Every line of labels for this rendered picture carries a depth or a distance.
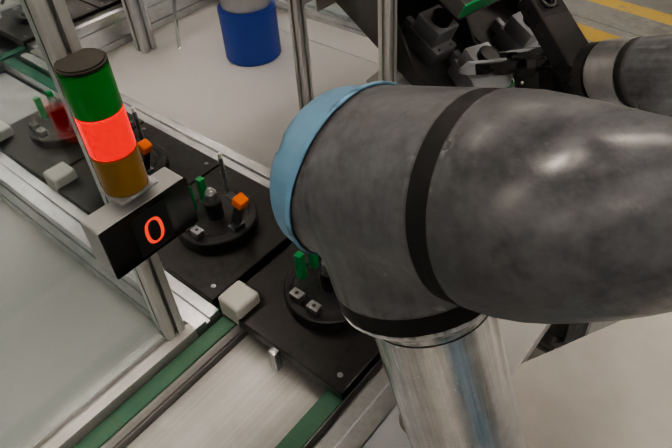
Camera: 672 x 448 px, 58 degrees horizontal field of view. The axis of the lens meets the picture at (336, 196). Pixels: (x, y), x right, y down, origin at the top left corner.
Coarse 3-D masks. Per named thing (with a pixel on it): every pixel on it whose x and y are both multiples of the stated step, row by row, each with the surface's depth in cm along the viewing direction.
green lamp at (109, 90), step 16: (64, 80) 57; (80, 80) 57; (96, 80) 57; (112, 80) 59; (80, 96) 58; (96, 96) 58; (112, 96) 59; (80, 112) 59; (96, 112) 59; (112, 112) 60
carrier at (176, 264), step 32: (192, 192) 102; (224, 192) 108; (256, 192) 110; (224, 224) 102; (256, 224) 103; (160, 256) 100; (192, 256) 99; (224, 256) 99; (256, 256) 98; (192, 288) 95; (224, 288) 94
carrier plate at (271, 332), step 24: (288, 264) 97; (264, 288) 93; (264, 312) 90; (288, 312) 90; (264, 336) 87; (288, 336) 86; (312, 336) 86; (336, 336) 86; (360, 336) 86; (288, 360) 85; (312, 360) 83; (336, 360) 83; (360, 360) 83; (336, 384) 80
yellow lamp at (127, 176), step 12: (132, 156) 64; (96, 168) 64; (108, 168) 63; (120, 168) 64; (132, 168) 65; (144, 168) 67; (108, 180) 65; (120, 180) 65; (132, 180) 65; (144, 180) 67; (108, 192) 66; (120, 192) 66; (132, 192) 66
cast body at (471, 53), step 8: (472, 48) 85; (480, 48) 84; (488, 48) 84; (456, 56) 89; (464, 56) 85; (472, 56) 84; (480, 56) 83; (488, 56) 83; (496, 56) 83; (456, 64) 87; (448, 72) 89; (456, 72) 88; (456, 80) 88; (464, 80) 87
